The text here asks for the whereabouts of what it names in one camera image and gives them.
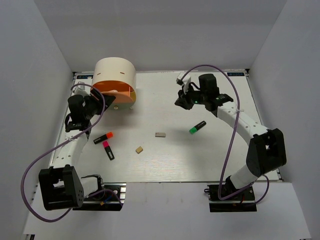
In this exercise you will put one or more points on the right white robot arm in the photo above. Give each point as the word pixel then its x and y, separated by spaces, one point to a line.
pixel 266 147

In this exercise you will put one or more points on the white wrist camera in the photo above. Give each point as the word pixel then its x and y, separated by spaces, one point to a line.
pixel 79 89
pixel 184 81

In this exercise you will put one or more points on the cream round drawer cabinet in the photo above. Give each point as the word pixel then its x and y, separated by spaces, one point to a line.
pixel 115 69

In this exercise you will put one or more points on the grey eraser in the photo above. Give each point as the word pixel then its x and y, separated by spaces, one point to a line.
pixel 160 134

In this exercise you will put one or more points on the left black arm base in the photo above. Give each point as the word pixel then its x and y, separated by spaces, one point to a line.
pixel 111 199

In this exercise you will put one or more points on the pink highlighter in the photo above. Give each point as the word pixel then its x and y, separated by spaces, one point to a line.
pixel 108 150

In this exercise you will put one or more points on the pink top drawer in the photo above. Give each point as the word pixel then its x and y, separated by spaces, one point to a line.
pixel 124 89

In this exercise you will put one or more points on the yellow drawer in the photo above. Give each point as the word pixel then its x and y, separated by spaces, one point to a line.
pixel 133 96

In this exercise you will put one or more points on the grey bottom drawer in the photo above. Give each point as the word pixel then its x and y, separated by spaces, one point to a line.
pixel 119 106

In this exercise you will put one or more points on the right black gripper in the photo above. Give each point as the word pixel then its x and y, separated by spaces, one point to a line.
pixel 184 103

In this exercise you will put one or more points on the orange highlighter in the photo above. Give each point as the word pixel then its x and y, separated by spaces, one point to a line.
pixel 103 137

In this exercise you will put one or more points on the green highlighter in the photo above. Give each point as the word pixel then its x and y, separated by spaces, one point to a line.
pixel 197 127

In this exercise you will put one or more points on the pink grey correction tape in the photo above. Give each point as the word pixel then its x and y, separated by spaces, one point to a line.
pixel 113 91

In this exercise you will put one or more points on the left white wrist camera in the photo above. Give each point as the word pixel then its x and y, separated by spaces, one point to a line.
pixel 79 89

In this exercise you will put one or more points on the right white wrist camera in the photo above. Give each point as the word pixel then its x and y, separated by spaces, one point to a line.
pixel 184 81

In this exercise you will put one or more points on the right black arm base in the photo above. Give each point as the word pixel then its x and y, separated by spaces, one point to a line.
pixel 240 203

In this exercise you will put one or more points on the tan small eraser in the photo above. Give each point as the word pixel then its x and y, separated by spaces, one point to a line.
pixel 139 150

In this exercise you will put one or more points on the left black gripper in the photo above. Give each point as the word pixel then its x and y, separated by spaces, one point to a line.
pixel 107 99

